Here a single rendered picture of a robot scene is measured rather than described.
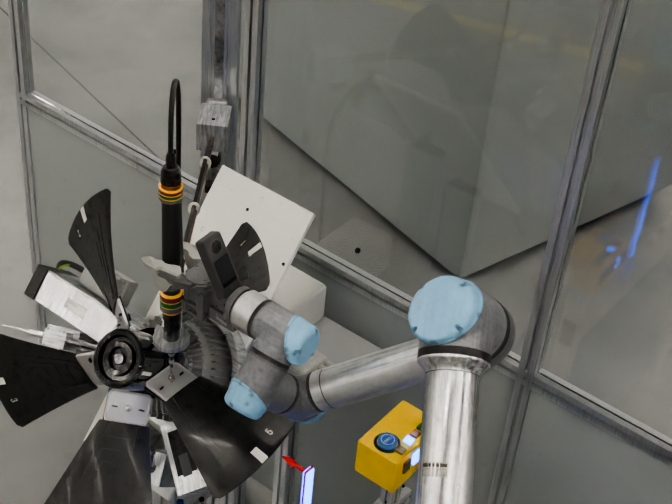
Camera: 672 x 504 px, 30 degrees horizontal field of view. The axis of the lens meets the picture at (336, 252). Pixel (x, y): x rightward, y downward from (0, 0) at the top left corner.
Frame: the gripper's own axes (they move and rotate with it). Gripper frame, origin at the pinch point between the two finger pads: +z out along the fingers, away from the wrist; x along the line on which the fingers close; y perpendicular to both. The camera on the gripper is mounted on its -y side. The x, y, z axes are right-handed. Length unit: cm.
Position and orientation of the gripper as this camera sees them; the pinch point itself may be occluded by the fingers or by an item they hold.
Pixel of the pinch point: (160, 249)
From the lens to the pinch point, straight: 231.0
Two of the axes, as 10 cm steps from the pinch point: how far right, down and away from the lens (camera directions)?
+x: 6.1, -4.5, 6.5
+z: -7.8, -4.3, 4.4
